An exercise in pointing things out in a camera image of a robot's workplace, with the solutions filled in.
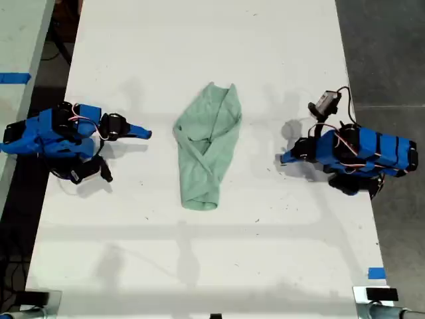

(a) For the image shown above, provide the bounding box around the white side table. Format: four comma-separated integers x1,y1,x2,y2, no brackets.
0,0,56,207

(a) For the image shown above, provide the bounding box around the red and white servo wire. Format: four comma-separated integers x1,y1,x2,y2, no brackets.
68,105,110,141
315,123,396,173

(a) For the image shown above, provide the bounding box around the black camera stalk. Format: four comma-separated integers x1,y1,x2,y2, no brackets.
308,112,331,138

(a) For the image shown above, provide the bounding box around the black camera cable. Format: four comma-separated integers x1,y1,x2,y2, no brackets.
334,86,356,126

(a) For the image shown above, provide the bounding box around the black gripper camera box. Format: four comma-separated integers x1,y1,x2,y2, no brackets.
307,90,343,118
68,155,114,185

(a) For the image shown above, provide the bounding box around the small black box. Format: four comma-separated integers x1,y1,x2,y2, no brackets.
19,290,51,307
365,288,399,302

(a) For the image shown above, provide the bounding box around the pale green T-shirt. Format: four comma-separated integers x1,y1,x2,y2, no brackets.
172,82,244,212

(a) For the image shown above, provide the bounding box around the long blue tape strip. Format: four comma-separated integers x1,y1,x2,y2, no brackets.
0,72,32,84

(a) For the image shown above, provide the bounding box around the grey metal pipe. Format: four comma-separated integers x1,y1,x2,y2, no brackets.
0,307,56,319
357,301,425,319

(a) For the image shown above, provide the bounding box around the short blue tape patch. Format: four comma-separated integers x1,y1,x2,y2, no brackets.
367,266,387,280

